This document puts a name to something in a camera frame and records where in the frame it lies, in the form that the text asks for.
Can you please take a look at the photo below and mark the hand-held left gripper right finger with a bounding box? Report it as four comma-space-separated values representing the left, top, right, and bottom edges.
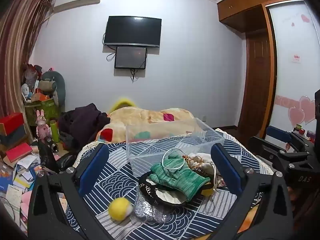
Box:
210, 142, 294, 240

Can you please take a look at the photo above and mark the wooden wardrobe cabinet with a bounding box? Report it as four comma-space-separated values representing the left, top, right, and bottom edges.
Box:
216, 0, 303, 33

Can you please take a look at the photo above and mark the red jar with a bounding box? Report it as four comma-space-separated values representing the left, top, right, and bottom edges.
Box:
294, 124, 316, 143

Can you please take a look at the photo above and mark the green bottle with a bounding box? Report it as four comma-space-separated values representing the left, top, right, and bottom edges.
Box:
49, 120, 61, 143

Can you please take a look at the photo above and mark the clear plastic storage box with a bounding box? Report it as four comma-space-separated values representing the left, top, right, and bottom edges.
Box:
126, 117, 225, 178

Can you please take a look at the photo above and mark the white sliding door with hearts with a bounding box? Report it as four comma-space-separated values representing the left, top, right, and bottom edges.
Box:
264, 0, 320, 143

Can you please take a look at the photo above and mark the brown wooden door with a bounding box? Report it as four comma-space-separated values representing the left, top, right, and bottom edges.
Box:
237, 29, 273, 144

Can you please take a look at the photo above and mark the peach spotted blanket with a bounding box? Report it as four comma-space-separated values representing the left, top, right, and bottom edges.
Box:
96, 107, 198, 143

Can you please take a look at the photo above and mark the yellow fluffy ball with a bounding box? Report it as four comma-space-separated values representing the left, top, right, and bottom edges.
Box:
108, 197, 133, 221

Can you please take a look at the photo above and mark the red book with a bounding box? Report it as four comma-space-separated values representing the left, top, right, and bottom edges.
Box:
5, 143, 34, 163

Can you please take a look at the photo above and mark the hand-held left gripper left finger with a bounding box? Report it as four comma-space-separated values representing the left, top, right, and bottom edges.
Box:
27, 142, 110, 240

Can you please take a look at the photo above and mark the yellow plush toy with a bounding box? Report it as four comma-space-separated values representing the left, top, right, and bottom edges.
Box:
109, 96, 137, 113

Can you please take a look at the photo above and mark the pile of papers and books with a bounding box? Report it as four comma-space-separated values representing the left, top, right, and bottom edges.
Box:
0, 152, 43, 230

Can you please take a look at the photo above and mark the green cardboard box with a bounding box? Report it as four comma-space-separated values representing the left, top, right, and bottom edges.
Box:
24, 97, 62, 131

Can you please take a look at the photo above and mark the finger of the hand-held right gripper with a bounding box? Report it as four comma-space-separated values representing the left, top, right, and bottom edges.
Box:
266, 126, 314, 153
249, 136, 311, 166

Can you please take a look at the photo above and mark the cream cloth bundle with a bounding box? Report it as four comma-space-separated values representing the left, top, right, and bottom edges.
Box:
187, 152, 221, 179

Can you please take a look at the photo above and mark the black lace hat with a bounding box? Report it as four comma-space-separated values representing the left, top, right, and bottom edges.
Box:
137, 171, 216, 207

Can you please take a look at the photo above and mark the white cord loop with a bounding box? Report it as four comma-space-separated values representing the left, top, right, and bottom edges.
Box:
161, 148, 191, 178

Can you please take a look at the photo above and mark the wall-mounted black television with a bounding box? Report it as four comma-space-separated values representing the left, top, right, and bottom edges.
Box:
103, 16, 162, 48

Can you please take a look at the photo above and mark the striped brown curtain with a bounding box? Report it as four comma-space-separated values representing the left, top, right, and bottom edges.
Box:
0, 0, 54, 120

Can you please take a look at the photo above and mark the dark clothes pile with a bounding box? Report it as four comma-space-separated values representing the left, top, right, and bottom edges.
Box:
58, 103, 111, 144

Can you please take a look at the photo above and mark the black flashlight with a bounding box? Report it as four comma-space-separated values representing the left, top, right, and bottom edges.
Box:
44, 135, 59, 153

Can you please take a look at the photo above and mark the silver sequin pouch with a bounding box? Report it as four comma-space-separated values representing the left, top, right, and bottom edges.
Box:
134, 185, 173, 224

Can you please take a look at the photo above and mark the navy patterned bedspread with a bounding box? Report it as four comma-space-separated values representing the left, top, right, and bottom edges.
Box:
72, 127, 275, 240

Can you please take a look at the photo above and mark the grey plush toy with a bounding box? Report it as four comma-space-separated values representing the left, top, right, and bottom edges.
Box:
39, 70, 66, 106

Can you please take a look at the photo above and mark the small black wall monitor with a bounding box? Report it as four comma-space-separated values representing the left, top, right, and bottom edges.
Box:
114, 46, 148, 70

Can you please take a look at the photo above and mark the green knit glove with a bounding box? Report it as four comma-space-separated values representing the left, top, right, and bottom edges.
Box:
149, 154, 210, 202

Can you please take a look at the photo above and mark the pink bunny doll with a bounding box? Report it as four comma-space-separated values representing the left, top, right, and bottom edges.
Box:
36, 109, 51, 140

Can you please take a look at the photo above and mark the red box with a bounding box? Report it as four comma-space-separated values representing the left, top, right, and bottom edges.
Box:
0, 112, 26, 137

